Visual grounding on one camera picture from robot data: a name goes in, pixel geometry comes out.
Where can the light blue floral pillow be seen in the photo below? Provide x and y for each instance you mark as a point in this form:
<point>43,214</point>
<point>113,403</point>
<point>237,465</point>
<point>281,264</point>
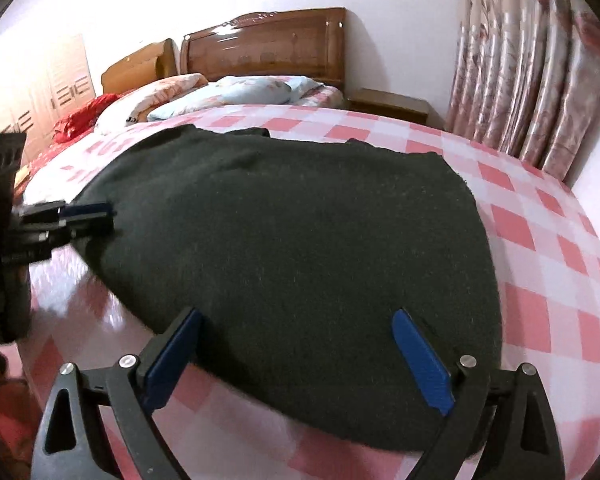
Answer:
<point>240,92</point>

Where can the dark striped knit sweater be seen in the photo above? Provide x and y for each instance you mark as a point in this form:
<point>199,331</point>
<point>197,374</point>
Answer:
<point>290,260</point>

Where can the pink checked sheet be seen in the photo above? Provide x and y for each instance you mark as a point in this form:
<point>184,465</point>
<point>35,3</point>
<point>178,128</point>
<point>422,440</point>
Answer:
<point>545,270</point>

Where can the red bed sheet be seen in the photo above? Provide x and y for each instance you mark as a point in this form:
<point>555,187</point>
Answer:
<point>50,160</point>

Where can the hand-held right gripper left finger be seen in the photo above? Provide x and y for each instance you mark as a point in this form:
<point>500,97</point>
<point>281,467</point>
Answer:
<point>170,360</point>

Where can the large wooden headboard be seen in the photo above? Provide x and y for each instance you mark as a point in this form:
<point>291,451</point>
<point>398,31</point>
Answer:
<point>265,45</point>

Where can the small wooden headboard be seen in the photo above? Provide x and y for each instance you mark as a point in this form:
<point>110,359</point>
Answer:
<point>140,67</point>

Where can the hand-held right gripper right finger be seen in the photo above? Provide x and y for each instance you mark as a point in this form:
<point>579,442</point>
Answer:
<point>422,360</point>

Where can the light wooden wardrobe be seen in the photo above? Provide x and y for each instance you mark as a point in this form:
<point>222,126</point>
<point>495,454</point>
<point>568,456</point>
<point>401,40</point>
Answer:
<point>55,95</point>

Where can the floral cream pillow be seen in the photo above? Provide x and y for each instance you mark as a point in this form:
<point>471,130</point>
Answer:
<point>145,97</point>

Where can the red quilt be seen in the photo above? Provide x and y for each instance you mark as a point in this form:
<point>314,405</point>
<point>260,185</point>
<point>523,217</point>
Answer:
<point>80,117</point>

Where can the pink floral curtain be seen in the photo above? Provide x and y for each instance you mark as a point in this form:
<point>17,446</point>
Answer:
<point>530,70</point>

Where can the wooden nightstand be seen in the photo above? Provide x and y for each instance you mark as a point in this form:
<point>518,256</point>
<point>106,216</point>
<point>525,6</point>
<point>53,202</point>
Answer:
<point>390,105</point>

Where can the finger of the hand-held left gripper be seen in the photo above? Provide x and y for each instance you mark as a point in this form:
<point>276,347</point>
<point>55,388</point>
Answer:
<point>87,210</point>
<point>80,232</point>

